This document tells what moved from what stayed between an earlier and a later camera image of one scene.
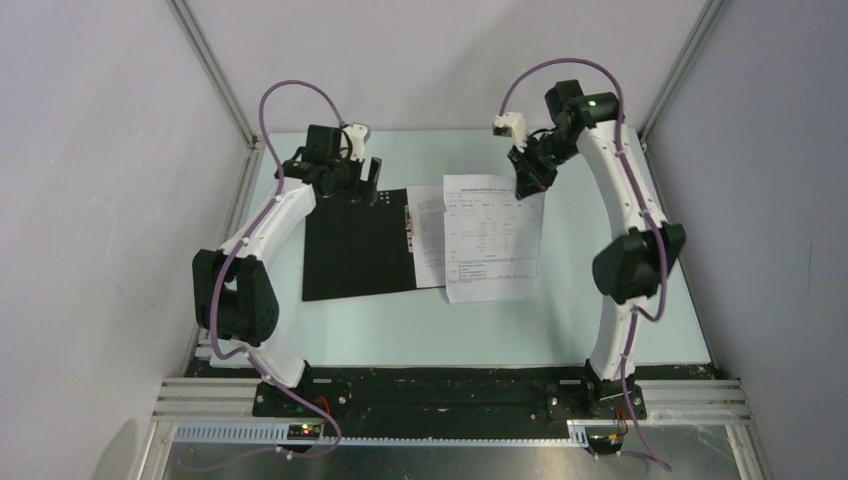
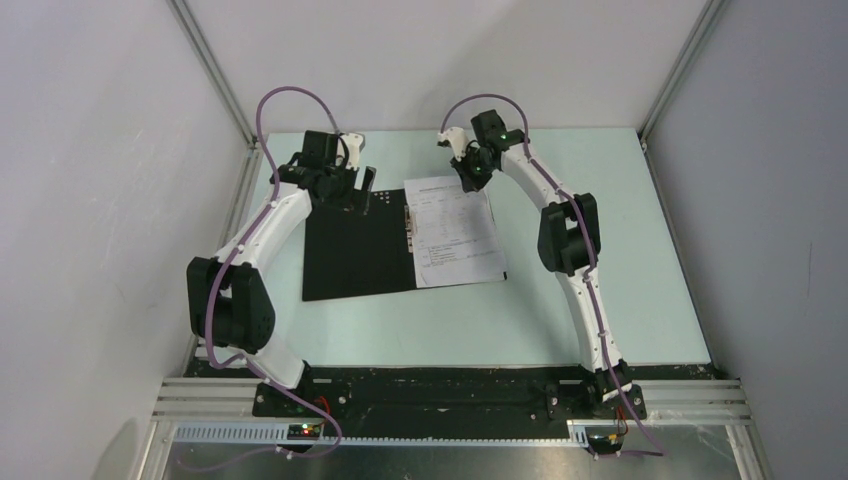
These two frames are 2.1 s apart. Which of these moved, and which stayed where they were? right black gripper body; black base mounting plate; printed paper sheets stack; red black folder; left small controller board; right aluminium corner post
Moved: right black gripper body; printed paper sheets stack
Stayed: red black folder; left small controller board; right aluminium corner post; black base mounting plate
